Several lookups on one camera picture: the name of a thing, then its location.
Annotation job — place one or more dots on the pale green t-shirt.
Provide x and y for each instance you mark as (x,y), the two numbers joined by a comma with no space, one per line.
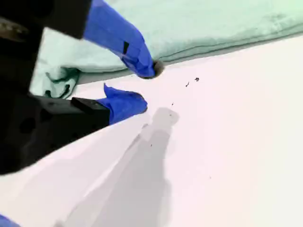
(201,23)

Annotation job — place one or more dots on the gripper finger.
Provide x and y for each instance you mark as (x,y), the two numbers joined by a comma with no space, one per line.
(113,30)
(123,104)

